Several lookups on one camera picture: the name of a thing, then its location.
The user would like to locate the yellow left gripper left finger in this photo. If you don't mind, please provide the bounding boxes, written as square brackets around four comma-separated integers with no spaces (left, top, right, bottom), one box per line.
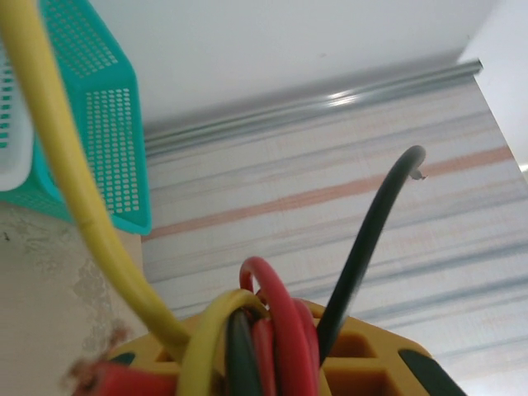
[109,331,185,366]

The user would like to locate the white perforated plastic basket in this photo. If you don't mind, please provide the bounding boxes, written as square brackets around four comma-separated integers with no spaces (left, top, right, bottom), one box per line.
[0,49,36,193]

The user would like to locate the red cable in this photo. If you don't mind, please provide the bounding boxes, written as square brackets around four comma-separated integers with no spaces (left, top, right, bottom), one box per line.
[61,321,179,396]
[251,317,278,396]

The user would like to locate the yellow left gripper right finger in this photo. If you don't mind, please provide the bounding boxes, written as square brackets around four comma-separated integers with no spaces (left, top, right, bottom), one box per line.
[288,299,469,396]

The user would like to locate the dark wires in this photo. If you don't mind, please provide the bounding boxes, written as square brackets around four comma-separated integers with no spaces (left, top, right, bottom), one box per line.
[238,255,323,396]

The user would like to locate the yellow cable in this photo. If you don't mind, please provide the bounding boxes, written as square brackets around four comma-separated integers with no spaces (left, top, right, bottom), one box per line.
[0,0,193,360]
[177,288,269,396]

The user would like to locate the teal perforated plastic basket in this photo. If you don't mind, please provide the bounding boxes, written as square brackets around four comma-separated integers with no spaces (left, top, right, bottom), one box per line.
[0,0,153,236]

